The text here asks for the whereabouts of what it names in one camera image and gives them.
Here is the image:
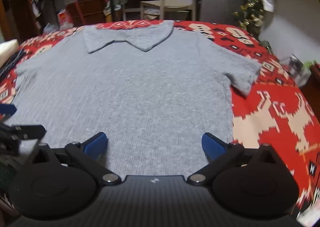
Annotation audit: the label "red christmas pattern blanket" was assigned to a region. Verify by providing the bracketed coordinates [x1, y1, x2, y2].
[1, 20, 319, 224]

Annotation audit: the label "wall power outlet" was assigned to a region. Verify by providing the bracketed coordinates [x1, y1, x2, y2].
[289, 55, 311, 88]

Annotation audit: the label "grey polo shirt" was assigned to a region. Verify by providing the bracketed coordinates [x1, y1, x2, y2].
[7, 21, 261, 177]

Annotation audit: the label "folded blue jeans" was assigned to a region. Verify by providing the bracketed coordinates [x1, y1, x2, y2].
[0, 49, 26, 82]

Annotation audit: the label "wooden drawer chest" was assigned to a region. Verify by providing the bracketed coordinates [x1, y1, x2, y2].
[66, 0, 106, 26]

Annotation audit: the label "dark wooden side cabinet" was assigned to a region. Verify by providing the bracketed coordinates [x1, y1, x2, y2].
[300, 63, 320, 121]

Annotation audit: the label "small christmas tree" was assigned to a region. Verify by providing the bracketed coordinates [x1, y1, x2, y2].
[233, 0, 265, 39]

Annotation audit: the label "green cutting mat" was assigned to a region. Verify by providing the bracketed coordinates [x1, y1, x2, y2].
[0, 162, 17, 191]

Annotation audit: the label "folded white towel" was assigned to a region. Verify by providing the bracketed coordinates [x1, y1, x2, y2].
[0, 39, 19, 67]

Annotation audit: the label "red broom handle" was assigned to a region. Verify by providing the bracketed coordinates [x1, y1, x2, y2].
[74, 0, 86, 25]

